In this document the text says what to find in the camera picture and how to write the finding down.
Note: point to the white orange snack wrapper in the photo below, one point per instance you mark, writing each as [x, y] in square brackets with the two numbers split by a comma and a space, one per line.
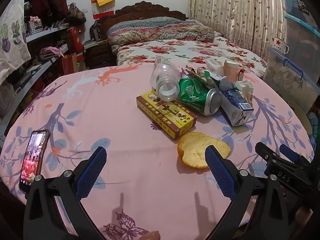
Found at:
[202, 76]

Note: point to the round tan waste basket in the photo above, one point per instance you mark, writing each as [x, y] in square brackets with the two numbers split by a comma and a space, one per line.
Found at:
[301, 117]

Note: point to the dark wooden nightstand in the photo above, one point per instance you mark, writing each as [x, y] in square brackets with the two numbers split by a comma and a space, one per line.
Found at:
[100, 55]

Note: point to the white tissue pack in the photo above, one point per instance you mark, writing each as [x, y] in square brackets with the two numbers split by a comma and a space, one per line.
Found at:
[213, 66]

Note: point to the grey metal shelf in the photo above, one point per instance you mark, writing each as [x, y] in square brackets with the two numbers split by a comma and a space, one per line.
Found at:
[40, 34]

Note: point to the black smartphone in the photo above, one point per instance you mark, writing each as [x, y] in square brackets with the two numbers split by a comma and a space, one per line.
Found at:
[33, 160]

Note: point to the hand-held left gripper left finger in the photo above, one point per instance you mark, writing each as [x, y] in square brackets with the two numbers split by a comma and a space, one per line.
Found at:
[92, 172]

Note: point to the white plastic bag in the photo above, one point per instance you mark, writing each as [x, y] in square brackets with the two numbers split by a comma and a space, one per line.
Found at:
[246, 88]

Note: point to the yellow brown cardboard box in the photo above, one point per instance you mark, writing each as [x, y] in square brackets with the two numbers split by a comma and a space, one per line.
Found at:
[162, 112]

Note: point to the clear plastic bottle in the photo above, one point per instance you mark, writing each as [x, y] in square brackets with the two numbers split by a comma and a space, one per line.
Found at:
[163, 77]

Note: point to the floral bed sheet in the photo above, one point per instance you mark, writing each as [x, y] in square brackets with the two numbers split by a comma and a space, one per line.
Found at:
[180, 50]

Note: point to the dark red clothes pile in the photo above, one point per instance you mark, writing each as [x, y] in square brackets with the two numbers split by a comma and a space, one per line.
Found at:
[47, 0]

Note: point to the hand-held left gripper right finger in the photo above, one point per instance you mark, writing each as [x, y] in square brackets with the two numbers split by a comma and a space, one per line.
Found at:
[220, 172]

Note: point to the beige leaf print curtain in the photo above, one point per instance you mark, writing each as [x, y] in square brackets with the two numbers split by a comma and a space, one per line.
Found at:
[225, 10]

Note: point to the orange peel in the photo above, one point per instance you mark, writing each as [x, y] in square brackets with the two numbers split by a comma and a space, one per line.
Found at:
[195, 147]

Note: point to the person's left hand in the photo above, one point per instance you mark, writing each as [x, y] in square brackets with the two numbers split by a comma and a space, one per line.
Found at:
[150, 236]

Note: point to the green drink can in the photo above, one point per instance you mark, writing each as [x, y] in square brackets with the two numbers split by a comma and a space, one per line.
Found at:
[195, 92]

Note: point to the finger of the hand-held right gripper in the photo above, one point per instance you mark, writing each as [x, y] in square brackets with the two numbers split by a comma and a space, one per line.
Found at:
[265, 152]
[288, 153]

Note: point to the carved wooden headboard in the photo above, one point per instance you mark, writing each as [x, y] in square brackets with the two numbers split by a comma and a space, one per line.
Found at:
[147, 7]

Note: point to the patterned quilt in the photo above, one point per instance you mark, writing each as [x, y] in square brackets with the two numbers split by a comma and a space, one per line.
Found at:
[155, 32]

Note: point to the white enamel mug red star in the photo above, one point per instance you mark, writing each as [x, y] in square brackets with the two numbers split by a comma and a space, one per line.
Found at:
[279, 45]

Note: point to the brown handbag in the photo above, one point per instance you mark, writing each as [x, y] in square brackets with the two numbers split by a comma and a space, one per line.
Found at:
[75, 15]

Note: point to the pink cloth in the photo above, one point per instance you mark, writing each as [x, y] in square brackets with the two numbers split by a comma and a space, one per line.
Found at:
[51, 52]

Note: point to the white cactus print cloth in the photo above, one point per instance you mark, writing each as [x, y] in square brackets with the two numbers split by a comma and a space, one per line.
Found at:
[12, 42]

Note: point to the blue white milk carton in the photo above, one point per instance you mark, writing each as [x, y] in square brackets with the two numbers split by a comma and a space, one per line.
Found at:
[235, 105]

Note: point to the orange red paper bag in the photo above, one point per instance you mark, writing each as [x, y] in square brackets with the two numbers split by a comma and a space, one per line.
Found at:
[69, 65]

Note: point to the houndstooth fabric bag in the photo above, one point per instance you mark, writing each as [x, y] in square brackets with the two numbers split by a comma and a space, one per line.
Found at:
[35, 27]

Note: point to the pink leaf print tablecloth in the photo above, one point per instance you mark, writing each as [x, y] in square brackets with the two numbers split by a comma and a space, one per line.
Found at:
[112, 130]

